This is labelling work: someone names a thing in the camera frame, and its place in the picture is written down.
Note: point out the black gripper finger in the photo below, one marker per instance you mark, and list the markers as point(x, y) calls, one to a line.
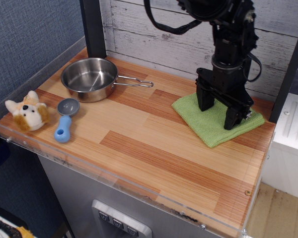
point(234, 115)
point(205, 98)

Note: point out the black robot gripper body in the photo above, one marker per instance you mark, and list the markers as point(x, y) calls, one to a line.
point(227, 84)

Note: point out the green towel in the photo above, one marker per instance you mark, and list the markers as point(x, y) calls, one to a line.
point(209, 125)

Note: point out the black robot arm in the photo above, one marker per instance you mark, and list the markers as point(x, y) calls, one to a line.
point(234, 38)

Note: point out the blue grey toy spoon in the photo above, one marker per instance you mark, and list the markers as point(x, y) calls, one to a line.
point(67, 108)

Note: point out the white side cabinet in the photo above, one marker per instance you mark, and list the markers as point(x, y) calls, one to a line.
point(280, 170)

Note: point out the stainless steel pan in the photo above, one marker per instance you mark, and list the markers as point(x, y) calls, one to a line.
point(94, 79)

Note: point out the grey cabinet with buttons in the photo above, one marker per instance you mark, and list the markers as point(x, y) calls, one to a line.
point(99, 208)

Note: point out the plush dog head toy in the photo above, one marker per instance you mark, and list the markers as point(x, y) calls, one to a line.
point(30, 114)

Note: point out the clear acrylic table guard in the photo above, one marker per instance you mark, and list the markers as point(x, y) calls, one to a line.
point(157, 170)

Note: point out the yellow object at corner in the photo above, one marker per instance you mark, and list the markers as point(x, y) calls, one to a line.
point(20, 232)

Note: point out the dark vertical frame post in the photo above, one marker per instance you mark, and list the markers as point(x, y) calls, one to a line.
point(93, 28)

